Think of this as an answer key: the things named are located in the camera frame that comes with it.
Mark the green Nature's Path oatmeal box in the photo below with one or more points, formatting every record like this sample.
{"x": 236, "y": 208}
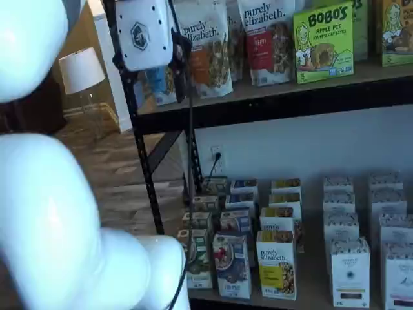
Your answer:
{"x": 198, "y": 258}
{"x": 197, "y": 219}
{"x": 214, "y": 184}
{"x": 206, "y": 201}

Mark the dark brown cabinet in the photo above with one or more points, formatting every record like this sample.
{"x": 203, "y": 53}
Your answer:
{"x": 32, "y": 116}

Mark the white tea box dark label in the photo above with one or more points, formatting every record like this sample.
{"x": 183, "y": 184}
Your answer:
{"x": 338, "y": 201}
{"x": 350, "y": 274}
{"x": 340, "y": 226}
{"x": 338, "y": 182}

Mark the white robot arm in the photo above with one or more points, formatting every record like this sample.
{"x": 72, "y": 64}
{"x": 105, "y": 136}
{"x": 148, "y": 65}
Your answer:
{"x": 48, "y": 226}

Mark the green Bobo's apple pie box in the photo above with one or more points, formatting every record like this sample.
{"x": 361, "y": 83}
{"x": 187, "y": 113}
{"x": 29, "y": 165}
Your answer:
{"x": 322, "y": 42}

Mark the orange purely elizabeth granola bag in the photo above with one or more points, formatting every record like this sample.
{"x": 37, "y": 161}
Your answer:
{"x": 209, "y": 64}

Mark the blue white Flax Plus box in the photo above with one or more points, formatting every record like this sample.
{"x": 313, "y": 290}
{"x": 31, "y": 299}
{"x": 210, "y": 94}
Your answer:
{"x": 232, "y": 268}
{"x": 243, "y": 184}
{"x": 235, "y": 221}
{"x": 240, "y": 199}

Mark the white wall outlet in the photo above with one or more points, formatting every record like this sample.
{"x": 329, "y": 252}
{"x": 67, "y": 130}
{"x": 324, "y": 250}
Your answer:
{"x": 214, "y": 149}

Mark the blue purely elizabeth granola bag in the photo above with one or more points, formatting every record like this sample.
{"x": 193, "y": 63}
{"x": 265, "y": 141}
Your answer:
{"x": 161, "y": 87}

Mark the yellow white purely elizabeth box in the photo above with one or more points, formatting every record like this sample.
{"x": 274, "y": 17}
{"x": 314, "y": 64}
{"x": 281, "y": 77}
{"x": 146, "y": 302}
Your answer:
{"x": 276, "y": 268}
{"x": 285, "y": 184}
{"x": 285, "y": 198}
{"x": 279, "y": 216}

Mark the black metal shelf rack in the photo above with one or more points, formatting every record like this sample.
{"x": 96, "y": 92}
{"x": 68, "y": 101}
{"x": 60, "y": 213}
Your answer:
{"x": 258, "y": 106}

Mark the red purely elizabeth granola bag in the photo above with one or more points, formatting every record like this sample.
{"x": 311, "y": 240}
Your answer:
{"x": 267, "y": 48}

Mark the white purely elizabeth granola bag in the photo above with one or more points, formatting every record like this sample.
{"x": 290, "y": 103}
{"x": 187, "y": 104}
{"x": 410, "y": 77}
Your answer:
{"x": 237, "y": 48}

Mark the white tea box bird print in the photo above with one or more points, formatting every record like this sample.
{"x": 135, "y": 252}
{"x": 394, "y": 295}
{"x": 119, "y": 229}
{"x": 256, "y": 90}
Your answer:
{"x": 397, "y": 226}
{"x": 400, "y": 277}
{"x": 387, "y": 203}
{"x": 385, "y": 181}

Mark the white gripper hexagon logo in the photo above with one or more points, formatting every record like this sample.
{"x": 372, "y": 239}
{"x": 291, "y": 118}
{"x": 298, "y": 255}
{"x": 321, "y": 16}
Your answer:
{"x": 142, "y": 35}

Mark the white shade floor lamp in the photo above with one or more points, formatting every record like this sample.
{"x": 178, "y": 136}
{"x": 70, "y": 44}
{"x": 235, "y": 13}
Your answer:
{"x": 80, "y": 71}

